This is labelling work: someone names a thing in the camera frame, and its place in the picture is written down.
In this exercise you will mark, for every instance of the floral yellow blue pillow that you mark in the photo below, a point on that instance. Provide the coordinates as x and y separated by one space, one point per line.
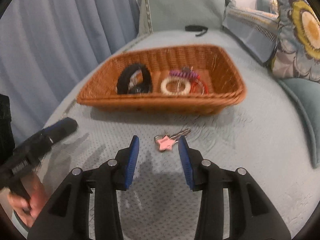
297 50

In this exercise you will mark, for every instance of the brown wicker basket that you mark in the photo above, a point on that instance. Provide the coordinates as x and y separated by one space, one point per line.
216 69

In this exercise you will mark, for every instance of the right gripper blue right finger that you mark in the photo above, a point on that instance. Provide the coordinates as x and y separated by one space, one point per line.
183 150

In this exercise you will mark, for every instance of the blue curtain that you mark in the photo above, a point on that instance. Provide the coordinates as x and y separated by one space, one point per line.
49 46

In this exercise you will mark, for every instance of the pink star hair clip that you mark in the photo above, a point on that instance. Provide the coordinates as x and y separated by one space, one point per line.
166 142

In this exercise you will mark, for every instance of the teal plain pillow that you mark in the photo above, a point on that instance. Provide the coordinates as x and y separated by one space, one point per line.
305 96

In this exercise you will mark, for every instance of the teal covered headboard cushion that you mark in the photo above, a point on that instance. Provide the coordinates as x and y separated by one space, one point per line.
164 15

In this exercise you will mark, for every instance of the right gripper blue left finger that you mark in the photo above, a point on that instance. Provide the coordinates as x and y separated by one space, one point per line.
131 161

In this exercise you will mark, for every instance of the striped blue pillow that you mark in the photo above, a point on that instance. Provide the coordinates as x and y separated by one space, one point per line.
257 30

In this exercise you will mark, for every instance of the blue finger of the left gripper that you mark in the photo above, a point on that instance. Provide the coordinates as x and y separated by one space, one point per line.
61 129

